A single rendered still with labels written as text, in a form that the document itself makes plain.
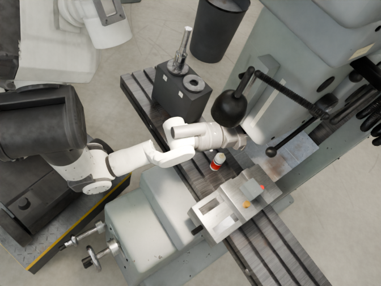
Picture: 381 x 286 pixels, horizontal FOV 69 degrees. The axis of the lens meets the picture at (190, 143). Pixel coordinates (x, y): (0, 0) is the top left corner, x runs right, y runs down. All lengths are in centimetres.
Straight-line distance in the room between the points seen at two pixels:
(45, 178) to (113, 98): 121
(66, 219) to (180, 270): 69
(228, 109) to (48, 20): 35
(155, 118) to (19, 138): 75
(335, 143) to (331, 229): 144
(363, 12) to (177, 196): 92
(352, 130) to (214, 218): 58
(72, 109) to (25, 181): 99
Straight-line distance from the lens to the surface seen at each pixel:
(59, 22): 55
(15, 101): 59
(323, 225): 254
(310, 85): 62
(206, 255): 181
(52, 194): 143
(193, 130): 76
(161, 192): 115
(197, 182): 111
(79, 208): 159
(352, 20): 41
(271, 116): 69
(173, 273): 174
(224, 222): 100
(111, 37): 48
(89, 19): 48
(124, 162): 81
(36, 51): 53
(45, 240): 157
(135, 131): 230
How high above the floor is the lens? 190
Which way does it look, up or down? 55 degrees down
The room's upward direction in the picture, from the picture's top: 24 degrees clockwise
